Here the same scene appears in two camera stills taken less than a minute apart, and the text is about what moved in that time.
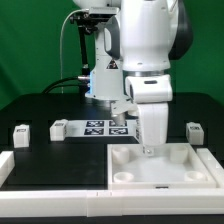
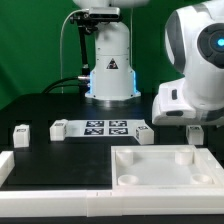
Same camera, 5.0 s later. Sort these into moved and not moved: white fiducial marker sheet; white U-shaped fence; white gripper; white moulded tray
Moved: white moulded tray; white gripper
Not moved: white U-shaped fence; white fiducial marker sheet
